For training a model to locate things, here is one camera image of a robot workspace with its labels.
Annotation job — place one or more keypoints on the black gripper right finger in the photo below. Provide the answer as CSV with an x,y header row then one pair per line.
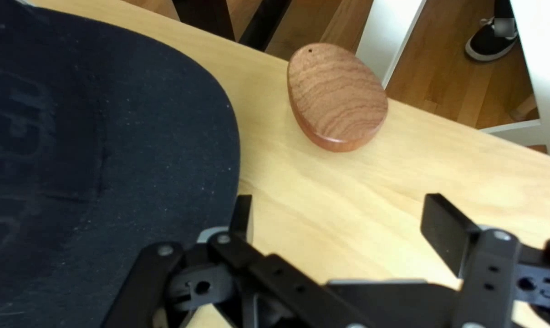
x,y
487,274

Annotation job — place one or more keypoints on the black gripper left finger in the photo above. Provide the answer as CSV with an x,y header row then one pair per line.
x,y
258,285

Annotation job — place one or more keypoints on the brown wooden oval object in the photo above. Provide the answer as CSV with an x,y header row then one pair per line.
x,y
340,97

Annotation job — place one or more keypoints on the black baseball cap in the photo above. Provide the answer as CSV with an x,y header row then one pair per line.
x,y
94,158

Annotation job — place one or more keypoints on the white furniture panel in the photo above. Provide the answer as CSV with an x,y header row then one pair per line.
x,y
546,66

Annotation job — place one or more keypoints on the black sneaker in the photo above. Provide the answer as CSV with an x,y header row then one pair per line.
x,y
491,39

